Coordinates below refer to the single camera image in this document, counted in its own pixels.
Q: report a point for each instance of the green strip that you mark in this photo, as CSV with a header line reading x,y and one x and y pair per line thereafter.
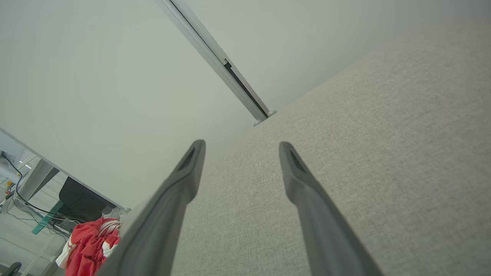
x,y
46,218

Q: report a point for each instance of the grey partition post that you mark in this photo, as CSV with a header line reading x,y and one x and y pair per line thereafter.
x,y
215,53

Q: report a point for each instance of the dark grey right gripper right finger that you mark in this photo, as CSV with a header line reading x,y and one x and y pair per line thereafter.
x,y
326,230

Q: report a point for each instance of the grey desk leg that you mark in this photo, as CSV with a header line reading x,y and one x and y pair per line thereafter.
x,y
38,178

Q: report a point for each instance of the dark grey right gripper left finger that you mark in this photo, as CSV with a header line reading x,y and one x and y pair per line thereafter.
x,y
153,230

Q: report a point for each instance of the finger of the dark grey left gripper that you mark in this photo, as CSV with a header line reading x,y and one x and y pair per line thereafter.
x,y
10,270

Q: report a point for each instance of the red white basketball jersey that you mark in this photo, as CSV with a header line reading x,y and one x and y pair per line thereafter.
x,y
86,245

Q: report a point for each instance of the black chair back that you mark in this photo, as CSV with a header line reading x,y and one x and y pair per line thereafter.
x,y
80,199

